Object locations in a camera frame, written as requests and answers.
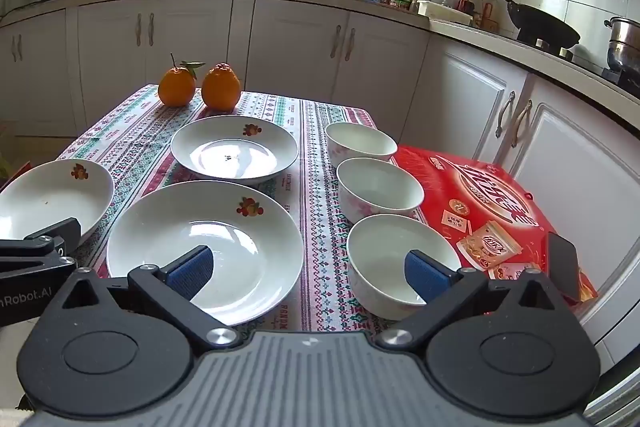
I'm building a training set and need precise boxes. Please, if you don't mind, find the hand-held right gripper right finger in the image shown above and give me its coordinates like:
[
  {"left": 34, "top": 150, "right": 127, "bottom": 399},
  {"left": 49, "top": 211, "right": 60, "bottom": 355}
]
[{"left": 376, "top": 249, "right": 565, "bottom": 354}]

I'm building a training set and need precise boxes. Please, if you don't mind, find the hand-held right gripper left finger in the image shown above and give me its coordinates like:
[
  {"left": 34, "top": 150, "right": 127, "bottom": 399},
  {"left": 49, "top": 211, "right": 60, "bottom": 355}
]
[{"left": 50, "top": 246, "right": 242, "bottom": 354}]

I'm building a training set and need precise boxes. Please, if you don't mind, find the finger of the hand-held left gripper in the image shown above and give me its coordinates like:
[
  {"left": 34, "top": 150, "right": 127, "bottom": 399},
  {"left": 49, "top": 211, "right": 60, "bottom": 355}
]
[{"left": 0, "top": 217, "right": 82, "bottom": 280}]

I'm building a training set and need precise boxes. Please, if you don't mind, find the large white fruit-print plate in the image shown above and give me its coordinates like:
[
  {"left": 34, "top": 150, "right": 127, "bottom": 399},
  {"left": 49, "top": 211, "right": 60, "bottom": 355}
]
[{"left": 106, "top": 180, "right": 305, "bottom": 327}]

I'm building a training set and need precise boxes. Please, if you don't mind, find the white bowl with pink flowers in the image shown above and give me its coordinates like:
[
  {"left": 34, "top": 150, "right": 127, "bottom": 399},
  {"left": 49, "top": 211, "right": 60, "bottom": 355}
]
[
  {"left": 346, "top": 214, "right": 463, "bottom": 322},
  {"left": 325, "top": 122, "right": 399, "bottom": 164},
  {"left": 336, "top": 157, "right": 426, "bottom": 225}
]

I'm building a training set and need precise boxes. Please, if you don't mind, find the white plate with stained centre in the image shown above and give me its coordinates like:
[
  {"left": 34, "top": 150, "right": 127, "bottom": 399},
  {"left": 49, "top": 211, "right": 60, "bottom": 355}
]
[{"left": 170, "top": 115, "right": 299, "bottom": 186}]

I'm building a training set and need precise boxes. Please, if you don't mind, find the large red printed box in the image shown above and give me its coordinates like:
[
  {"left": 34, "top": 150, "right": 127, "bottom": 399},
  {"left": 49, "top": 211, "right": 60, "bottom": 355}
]
[{"left": 394, "top": 145, "right": 599, "bottom": 308}]

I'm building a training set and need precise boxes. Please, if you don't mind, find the black phone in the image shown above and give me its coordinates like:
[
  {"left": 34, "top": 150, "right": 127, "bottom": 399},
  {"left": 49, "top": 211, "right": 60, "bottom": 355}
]
[{"left": 546, "top": 231, "right": 582, "bottom": 303}]

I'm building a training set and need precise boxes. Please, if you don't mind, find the patterned tablecloth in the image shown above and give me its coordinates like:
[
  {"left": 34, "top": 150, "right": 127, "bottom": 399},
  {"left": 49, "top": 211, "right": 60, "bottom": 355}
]
[{"left": 55, "top": 83, "right": 426, "bottom": 334}]

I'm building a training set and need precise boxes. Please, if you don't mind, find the bumpy orange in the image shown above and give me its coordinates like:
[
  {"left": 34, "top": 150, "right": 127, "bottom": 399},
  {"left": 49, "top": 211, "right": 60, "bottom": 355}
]
[{"left": 201, "top": 63, "right": 242, "bottom": 112}]

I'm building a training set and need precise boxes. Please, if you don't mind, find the orange with stem and leaf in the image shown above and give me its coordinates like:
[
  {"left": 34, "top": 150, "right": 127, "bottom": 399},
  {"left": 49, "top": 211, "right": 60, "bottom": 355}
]
[{"left": 157, "top": 53, "right": 207, "bottom": 108}]

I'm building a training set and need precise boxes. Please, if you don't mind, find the white plastic tray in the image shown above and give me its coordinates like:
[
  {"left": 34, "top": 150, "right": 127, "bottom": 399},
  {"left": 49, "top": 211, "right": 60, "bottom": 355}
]
[{"left": 416, "top": 0, "right": 474, "bottom": 26}]

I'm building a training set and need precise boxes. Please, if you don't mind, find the gas stove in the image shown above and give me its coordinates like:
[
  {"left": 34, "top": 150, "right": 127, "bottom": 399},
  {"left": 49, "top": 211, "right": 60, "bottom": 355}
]
[{"left": 515, "top": 34, "right": 640, "bottom": 98}]

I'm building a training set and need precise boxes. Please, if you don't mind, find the black wok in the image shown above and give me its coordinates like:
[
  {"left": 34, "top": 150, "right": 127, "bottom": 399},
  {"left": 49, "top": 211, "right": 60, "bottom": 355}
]
[{"left": 472, "top": 0, "right": 582, "bottom": 51}]

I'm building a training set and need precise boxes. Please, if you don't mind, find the steel pot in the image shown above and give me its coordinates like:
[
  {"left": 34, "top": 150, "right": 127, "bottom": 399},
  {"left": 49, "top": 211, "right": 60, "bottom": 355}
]
[{"left": 603, "top": 17, "right": 640, "bottom": 74}]

